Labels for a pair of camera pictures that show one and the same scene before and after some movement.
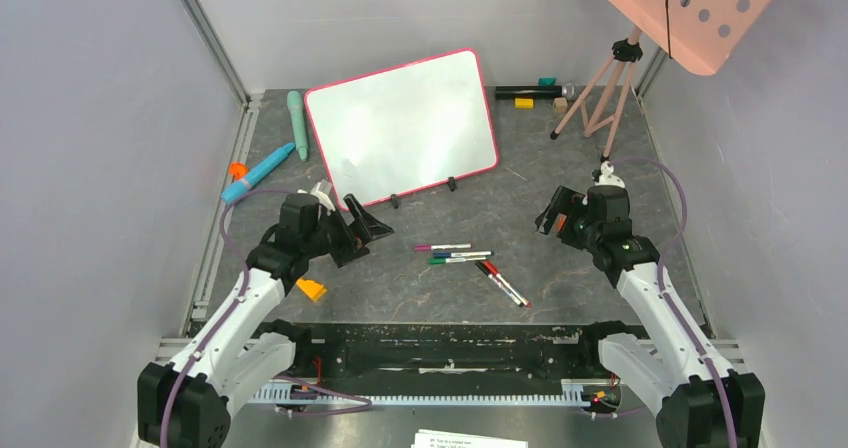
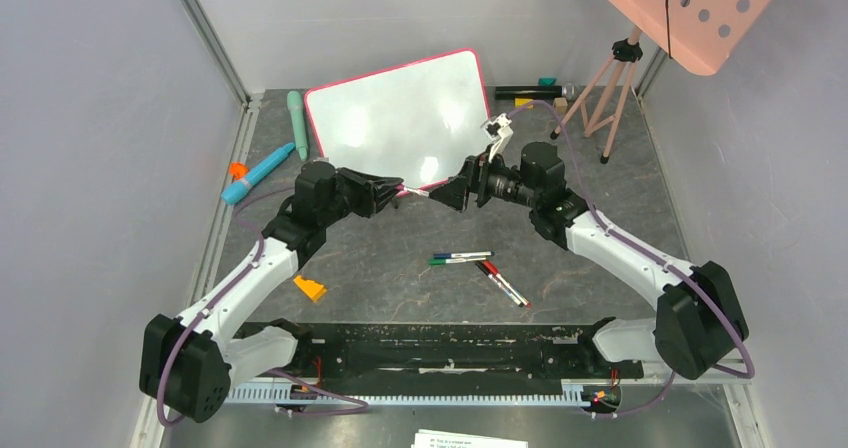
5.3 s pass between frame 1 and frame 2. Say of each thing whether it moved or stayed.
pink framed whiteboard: stayed
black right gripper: moved
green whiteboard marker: stayed
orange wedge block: stayed
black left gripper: moved
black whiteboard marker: stayed
